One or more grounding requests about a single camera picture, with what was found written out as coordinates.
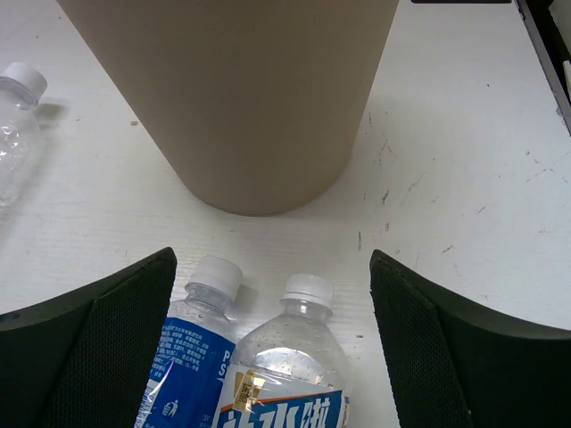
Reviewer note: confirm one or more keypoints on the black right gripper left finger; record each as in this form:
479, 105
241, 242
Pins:
82, 359

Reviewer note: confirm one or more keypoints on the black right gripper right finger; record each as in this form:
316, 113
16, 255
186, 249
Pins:
453, 362

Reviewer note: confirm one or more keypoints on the blue label plastic bottle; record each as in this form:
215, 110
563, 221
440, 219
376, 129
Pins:
194, 351

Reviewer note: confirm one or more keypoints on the white orange label plastic bottle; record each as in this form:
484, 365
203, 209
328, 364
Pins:
290, 371

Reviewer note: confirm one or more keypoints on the clear unlabelled plastic bottle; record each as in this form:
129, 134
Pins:
22, 88

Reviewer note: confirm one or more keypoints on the tan cylindrical bin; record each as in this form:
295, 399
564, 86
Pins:
254, 104

